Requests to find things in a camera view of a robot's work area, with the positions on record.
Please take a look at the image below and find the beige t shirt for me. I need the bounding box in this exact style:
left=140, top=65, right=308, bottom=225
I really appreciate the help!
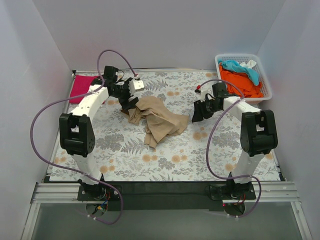
left=122, top=96, right=189, bottom=149

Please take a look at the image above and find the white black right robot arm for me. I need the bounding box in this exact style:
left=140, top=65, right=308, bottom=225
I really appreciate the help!
left=191, top=82, right=278, bottom=200

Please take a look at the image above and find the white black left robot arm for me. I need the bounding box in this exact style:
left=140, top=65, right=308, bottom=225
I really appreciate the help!
left=59, top=66, right=144, bottom=200

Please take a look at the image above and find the floral patterned table mat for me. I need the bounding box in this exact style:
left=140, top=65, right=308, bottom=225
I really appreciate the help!
left=49, top=71, right=281, bottom=183

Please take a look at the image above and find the folded pink t shirt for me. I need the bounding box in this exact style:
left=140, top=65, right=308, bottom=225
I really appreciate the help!
left=69, top=75, right=97, bottom=98

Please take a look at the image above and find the orange t shirt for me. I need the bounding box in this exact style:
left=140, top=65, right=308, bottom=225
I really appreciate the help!
left=219, top=65, right=264, bottom=98

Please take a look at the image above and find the teal t shirt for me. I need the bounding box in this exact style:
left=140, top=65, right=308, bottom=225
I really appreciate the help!
left=217, top=59, right=260, bottom=86

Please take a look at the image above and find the white cloth in basket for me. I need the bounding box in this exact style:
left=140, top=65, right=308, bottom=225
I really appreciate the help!
left=239, top=59, right=257, bottom=69

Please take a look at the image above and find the white plastic laundry basket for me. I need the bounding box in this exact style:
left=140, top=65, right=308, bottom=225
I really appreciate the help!
left=215, top=53, right=273, bottom=105

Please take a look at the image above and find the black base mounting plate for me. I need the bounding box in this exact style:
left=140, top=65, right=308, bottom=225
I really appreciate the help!
left=77, top=181, right=257, bottom=212

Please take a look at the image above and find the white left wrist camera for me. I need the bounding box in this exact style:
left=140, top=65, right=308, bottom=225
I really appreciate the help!
left=129, top=79, right=145, bottom=94

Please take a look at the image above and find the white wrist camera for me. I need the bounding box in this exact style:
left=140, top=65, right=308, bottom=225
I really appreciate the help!
left=195, top=85, right=210, bottom=102
left=129, top=79, right=145, bottom=94

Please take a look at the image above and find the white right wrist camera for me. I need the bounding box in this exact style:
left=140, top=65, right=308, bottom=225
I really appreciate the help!
left=195, top=85, right=210, bottom=102

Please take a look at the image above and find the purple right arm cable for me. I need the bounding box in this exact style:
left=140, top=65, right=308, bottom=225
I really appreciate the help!
left=197, top=79, right=262, bottom=219

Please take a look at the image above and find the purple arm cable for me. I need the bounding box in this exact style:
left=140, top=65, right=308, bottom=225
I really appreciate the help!
left=30, top=49, right=141, bottom=225
left=197, top=79, right=262, bottom=219

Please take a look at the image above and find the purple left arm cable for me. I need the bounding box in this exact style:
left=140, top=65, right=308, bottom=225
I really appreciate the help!
left=30, top=49, right=141, bottom=225

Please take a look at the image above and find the aluminium frame rail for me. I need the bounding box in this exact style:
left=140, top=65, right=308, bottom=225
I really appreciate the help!
left=21, top=181, right=312, bottom=240

